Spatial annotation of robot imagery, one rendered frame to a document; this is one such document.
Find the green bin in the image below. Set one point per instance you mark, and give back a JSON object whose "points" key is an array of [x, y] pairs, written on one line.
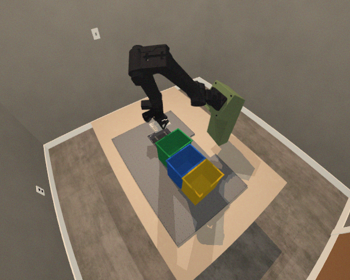
{"points": [[171, 144]]}

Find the blue open-top bin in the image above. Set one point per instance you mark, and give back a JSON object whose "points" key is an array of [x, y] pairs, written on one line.
{"points": [[182, 163]]}

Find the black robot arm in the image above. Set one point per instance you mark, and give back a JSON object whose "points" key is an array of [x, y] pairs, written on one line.
{"points": [[140, 70]]}

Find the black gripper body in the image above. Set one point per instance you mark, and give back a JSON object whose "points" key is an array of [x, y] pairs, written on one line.
{"points": [[162, 118]]}

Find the white well plate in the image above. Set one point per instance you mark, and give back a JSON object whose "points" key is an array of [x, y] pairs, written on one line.
{"points": [[156, 127]]}

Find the yellow open-top bin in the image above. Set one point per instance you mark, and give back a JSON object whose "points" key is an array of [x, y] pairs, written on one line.
{"points": [[200, 181]]}

